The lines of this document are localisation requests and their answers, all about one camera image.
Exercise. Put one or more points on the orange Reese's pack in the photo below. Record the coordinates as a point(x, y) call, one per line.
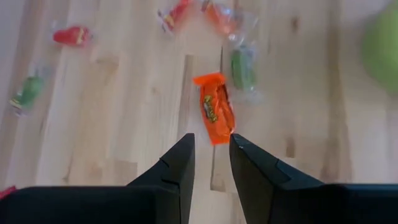
point(216, 112)

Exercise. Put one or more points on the green clear-wrapped candy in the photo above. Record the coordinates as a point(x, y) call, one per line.
point(243, 68)
point(28, 93)

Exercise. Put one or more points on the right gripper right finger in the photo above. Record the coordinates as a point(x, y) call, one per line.
point(258, 180)

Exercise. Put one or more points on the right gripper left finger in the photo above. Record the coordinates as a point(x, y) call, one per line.
point(174, 174)

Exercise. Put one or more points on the small red wrapped candy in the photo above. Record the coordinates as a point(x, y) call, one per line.
point(175, 14)

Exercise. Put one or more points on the green plastic bucket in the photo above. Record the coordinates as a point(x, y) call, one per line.
point(384, 53)

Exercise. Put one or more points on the red clear-wrapped candy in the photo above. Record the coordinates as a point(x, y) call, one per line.
point(222, 18)
point(72, 36)

